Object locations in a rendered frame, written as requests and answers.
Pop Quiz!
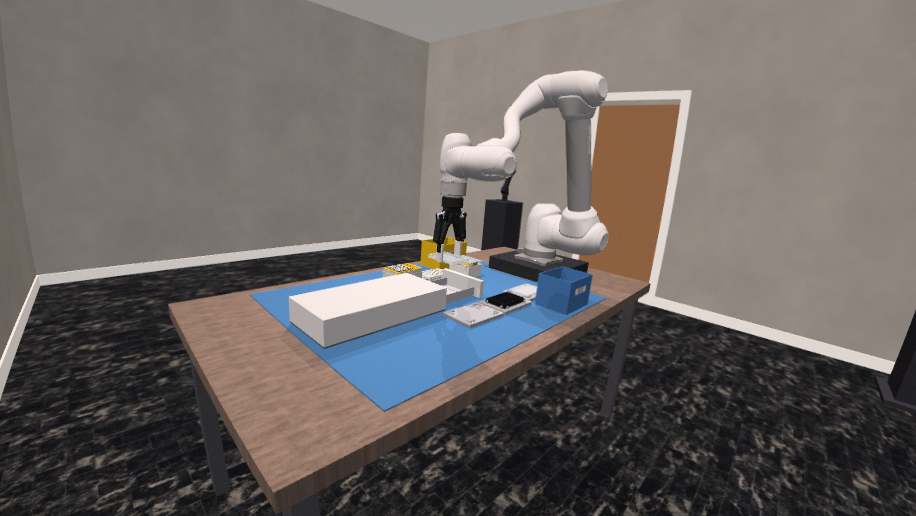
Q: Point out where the yellow open-top box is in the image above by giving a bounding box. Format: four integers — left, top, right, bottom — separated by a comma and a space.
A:
421, 237, 467, 270

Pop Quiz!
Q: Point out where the blue open-top bin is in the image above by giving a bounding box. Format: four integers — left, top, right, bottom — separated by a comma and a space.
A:
535, 267, 593, 315

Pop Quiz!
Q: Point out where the blue bench mat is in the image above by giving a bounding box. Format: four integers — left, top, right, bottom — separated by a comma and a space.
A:
250, 261, 606, 412

